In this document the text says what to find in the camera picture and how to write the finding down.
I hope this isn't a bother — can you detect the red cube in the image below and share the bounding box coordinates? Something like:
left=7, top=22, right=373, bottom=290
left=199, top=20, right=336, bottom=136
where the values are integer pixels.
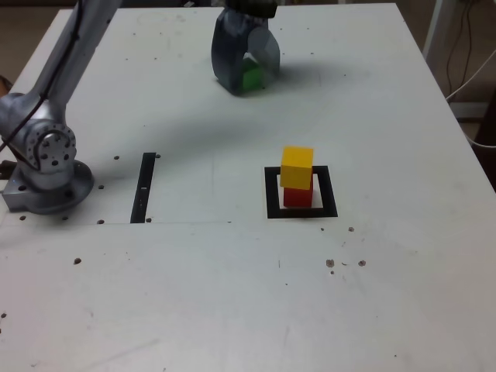
left=283, top=186, right=315, bottom=208

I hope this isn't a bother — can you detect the thin black cable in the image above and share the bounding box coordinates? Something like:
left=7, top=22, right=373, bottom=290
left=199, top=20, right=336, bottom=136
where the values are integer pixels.
left=445, top=0, right=474, bottom=96

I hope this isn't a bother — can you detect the green cube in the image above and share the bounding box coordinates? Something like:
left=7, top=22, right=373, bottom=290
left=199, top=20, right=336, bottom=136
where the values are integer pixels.
left=242, top=53, right=268, bottom=93

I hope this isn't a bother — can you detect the black tape square outline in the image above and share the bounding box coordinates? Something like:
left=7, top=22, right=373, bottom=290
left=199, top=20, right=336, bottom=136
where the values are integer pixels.
left=263, top=165, right=339, bottom=220

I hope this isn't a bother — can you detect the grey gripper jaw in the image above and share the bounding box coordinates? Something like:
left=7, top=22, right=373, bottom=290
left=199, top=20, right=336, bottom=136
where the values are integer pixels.
left=245, top=23, right=283, bottom=90
left=211, top=8, right=253, bottom=96

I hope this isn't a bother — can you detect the yellow cube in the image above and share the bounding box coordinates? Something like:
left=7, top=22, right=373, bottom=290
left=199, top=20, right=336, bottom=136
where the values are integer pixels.
left=279, top=145, right=315, bottom=191

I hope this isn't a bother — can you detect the white cable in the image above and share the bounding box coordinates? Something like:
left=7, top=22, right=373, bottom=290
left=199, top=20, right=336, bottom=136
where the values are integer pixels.
left=444, top=48, right=496, bottom=102
left=462, top=127, right=496, bottom=149

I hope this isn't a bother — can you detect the white post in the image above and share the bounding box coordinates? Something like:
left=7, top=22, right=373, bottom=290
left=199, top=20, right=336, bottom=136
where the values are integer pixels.
left=422, top=0, right=445, bottom=59

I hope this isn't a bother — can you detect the black tape strip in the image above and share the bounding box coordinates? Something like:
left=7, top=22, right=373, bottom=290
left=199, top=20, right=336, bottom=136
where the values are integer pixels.
left=129, top=152, right=157, bottom=225

